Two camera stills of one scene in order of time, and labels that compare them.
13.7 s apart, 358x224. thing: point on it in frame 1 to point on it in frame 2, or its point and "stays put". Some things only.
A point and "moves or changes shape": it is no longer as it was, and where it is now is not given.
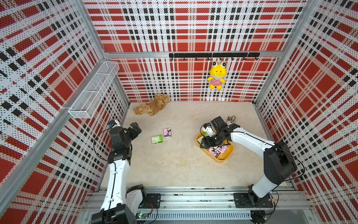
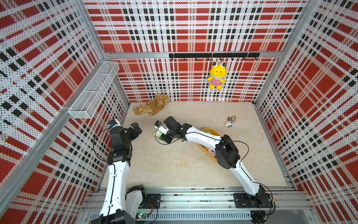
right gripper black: [209, 143] to [165, 139]
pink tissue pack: [215, 152] stays put
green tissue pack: [157, 139] moves or changes shape
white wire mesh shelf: [84, 107] stays put
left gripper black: [134, 134] stays put
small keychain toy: [232, 118] stays put
